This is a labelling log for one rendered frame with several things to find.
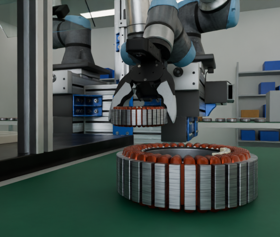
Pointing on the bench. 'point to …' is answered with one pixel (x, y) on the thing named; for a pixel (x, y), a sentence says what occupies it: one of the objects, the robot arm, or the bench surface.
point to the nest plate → (0, 138)
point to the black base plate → (0, 155)
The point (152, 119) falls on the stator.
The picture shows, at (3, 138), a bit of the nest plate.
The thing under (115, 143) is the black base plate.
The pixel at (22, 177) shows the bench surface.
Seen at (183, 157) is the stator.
